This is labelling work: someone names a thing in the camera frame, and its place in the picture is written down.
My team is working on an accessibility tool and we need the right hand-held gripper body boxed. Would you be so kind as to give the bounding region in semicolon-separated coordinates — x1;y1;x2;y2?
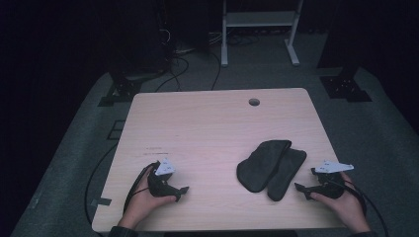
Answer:
310;160;356;200

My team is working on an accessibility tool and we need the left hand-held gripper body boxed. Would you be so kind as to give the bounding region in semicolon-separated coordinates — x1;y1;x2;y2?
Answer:
146;158;177;198

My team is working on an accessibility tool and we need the purple and black towel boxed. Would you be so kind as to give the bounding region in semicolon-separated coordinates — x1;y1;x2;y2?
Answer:
235;139;307;202

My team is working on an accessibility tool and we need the person's left hand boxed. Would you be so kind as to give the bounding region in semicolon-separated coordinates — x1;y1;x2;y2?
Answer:
118;164;178;230

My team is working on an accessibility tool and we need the person's right hand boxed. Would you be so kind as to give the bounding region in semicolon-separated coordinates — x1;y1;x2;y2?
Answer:
309;172;372;233

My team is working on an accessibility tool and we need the grey floor tape strip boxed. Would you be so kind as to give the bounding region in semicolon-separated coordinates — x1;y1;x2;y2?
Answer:
90;197;114;208

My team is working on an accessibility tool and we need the black floor tape rectangle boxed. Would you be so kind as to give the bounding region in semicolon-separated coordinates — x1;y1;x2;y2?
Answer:
106;119;126;141

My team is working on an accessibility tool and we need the black stand base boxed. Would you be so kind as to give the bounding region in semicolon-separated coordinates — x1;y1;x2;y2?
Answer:
317;63;374;104
97;67;166;108

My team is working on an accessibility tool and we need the left hand-held gripper cable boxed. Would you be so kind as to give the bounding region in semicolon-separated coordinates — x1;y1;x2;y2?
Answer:
123;161;161;213

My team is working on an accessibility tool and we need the hand-held gripper cable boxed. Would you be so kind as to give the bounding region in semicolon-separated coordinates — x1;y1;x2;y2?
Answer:
123;161;161;213
342;179;390;237

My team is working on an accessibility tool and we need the right hand-held gripper cable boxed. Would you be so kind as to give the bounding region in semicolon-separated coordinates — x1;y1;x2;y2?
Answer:
342;179;390;237

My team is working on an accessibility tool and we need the black floor cable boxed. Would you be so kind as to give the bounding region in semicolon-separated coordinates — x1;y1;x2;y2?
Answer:
84;142;121;233
154;53;191;94
209;50;222;92

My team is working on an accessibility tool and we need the bundle of floor cables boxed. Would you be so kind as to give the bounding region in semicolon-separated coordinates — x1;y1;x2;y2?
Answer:
209;30;261;47

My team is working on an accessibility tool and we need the white metal table frame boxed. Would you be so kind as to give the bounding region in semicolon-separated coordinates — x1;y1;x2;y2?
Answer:
220;0;304;68

